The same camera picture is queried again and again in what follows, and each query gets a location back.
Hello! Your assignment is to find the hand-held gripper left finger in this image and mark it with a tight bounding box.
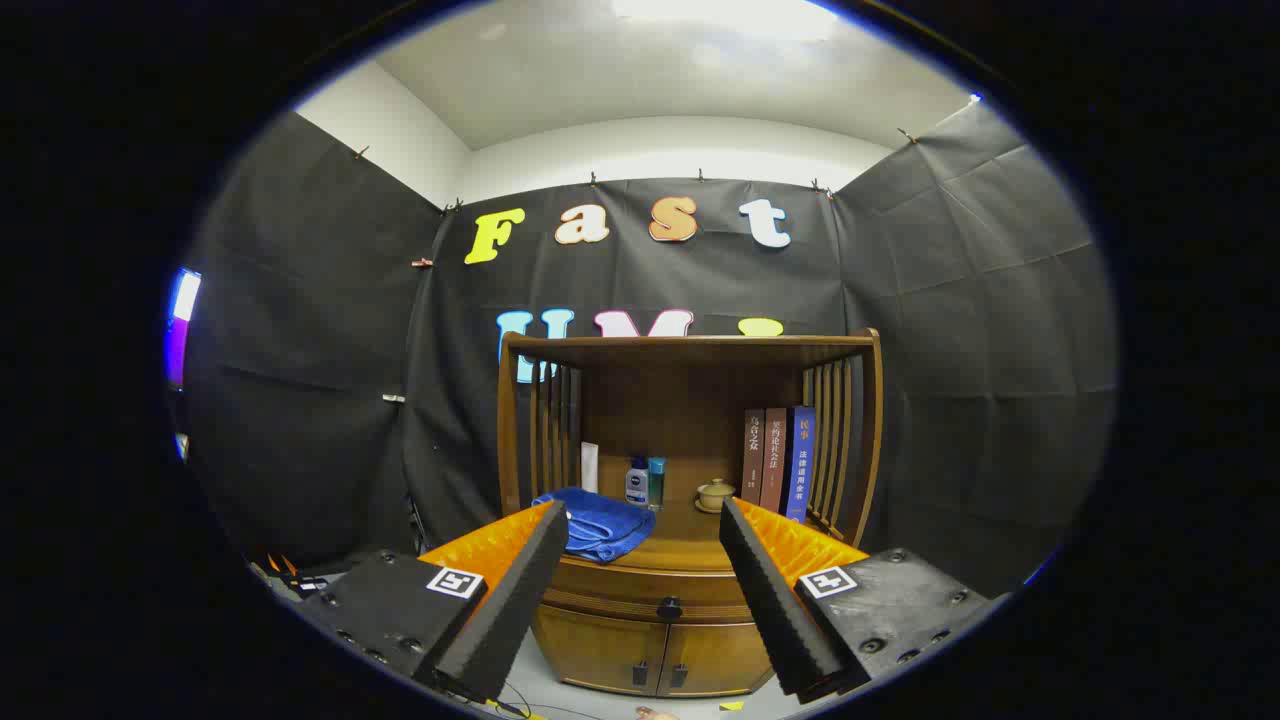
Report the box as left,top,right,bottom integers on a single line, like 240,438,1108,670
298,498,571,703

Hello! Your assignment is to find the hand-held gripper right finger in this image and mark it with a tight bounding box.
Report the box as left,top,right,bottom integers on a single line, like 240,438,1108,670
718,497,1001,706

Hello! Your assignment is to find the wooden drawer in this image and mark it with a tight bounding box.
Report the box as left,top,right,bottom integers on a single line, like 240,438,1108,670
535,557,763,626

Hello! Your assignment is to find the wooden cabinet door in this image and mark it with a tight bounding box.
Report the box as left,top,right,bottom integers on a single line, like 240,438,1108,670
533,605,669,696
657,620,776,698

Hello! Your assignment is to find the wooden countertop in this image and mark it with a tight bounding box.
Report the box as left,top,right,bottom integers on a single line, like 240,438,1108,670
530,480,851,573

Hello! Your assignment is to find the wooden cabinet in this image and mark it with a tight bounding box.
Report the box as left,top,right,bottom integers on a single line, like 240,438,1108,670
497,328,884,698

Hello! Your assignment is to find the blue towel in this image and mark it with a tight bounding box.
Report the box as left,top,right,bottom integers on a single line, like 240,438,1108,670
533,487,656,564

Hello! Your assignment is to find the reddish brown book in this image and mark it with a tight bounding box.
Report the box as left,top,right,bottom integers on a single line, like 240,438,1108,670
760,407,789,514

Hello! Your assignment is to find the blue book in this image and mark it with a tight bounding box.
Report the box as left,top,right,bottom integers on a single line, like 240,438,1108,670
785,405,817,524

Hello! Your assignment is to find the black electronic device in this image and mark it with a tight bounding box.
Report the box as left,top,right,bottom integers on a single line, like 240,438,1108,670
265,553,346,601

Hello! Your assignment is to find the glowing monitor screen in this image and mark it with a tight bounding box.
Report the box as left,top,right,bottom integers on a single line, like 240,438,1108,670
165,268,203,389

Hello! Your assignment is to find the black floor cable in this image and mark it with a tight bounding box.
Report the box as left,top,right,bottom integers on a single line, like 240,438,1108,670
490,680,601,719

